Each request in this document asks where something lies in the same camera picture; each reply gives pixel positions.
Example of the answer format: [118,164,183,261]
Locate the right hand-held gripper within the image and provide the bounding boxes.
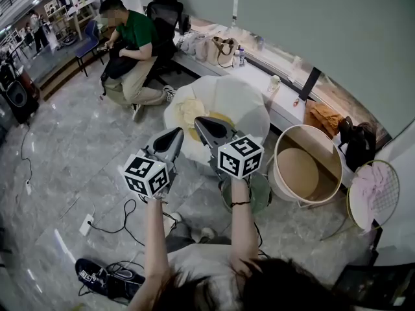
[194,115,264,181]

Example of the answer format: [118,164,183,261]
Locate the black framed picture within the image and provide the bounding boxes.
[333,262,415,308]

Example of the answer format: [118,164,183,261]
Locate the person's left forearm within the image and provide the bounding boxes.
[128,199,172,311]

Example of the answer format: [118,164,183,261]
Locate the person's grey shirt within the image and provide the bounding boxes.
[167,243,260,311]

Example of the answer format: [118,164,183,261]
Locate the grey garment pile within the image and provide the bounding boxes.
[180,32,202,56]

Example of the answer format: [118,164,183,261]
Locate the black speaker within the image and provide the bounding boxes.
[0,62,42,125]

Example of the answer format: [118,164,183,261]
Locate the gold wire side table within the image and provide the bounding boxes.
[320,159,401,241]

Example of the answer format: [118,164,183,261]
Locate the black office chair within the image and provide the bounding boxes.
[142,0,192,87]

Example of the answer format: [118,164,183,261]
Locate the black backpack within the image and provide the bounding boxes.
[338,115,377,173]
[100,45,141,97]

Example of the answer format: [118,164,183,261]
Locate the thin black cable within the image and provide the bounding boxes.
[20,124,34,187]

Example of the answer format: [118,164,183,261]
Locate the white beanbag seat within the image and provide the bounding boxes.
[163,75,271,165]

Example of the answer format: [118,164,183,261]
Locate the blue chair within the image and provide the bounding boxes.
[75,19,105,77]

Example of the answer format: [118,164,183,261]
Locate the white window ledge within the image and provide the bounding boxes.
[171,17,390,187]

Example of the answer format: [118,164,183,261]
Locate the white power strip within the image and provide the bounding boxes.
[79,214,95,236]

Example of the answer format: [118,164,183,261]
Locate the pale pink bag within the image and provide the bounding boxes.
[194,37,211,63]

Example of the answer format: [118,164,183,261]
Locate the dark device with cables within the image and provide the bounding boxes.
[75,257,146,301]

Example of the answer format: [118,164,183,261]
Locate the beige tote bag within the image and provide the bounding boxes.
[207,36,240,68]

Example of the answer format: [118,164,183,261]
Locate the person's right forearm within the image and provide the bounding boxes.
[228,176,261,271]

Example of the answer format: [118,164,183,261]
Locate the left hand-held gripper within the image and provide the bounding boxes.
[123,126,185,204]

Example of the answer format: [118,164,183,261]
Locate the person's grey trousers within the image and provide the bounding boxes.
[165,222,234,253]

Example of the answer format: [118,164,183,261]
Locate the large beige round hamper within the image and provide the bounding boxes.
[267,124,344,207]

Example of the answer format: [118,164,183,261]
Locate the small black bag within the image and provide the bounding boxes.
[178,13,192,35]

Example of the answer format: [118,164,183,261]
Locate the green plastic basket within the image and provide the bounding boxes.
[220,172,272,215]

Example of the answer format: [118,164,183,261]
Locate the orange jacket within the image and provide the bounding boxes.
[304,99,344,139]

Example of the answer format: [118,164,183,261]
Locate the pale yellow plaid clothes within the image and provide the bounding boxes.
[174,97,210,129]

